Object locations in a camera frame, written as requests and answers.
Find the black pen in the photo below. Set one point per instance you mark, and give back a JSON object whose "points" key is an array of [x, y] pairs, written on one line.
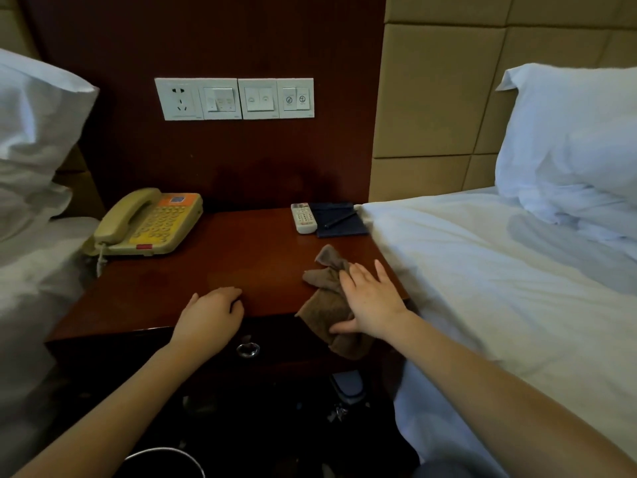
{"points": [[341, 220]]}

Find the smooth white pillow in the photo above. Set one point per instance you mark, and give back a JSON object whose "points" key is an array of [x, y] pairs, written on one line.
{"points": [[40, 119]]}

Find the brown cleaning cloth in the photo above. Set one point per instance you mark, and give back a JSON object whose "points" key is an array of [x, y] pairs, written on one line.
{"points": [[323, 303]]}

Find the white bed sheet mattress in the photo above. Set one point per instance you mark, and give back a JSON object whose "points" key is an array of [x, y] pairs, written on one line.
{"points": [[30, 318]]}

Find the beige padded headboard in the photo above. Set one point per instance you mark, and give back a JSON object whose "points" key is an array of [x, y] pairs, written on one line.
{"points": [[433, 94]]}

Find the person's left forearm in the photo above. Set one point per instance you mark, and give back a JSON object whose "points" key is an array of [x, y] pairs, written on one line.
{"points": [[109, 418]]}

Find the person's blue jeans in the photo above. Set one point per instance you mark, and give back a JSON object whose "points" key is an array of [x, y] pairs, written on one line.
{"points": [[443, 470]]}

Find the person's left hand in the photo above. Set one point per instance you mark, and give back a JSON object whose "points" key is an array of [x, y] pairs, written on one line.
{"points": [[206, 326]]}

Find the person's right hand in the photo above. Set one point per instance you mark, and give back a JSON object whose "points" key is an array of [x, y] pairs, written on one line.
{"points": [[373, 306]]}

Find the white remote control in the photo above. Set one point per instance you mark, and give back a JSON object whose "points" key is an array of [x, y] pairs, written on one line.
{"points": [[303, 219]]}

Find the black metal-rimmed trash bin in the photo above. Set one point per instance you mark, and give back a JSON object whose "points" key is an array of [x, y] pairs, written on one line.
{"points": [[164, 450]]}

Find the white socket and switch panel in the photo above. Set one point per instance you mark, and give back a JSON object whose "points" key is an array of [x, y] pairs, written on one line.
{"points": [[179, 99]]}

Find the crumpled white pillow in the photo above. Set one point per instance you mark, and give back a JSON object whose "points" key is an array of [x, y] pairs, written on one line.
{"points": [[25, 219]]}

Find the white bed cover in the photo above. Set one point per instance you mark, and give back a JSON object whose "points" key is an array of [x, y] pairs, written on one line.
{"points": [[473, 283]]}

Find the dark wooden nightstand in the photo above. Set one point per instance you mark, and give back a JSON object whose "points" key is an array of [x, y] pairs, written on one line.
{"points": [[249, 263]]}

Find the dark blue scribbled pouch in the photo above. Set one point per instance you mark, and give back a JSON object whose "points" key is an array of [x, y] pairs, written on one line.
{"points": [[348, 228]]}

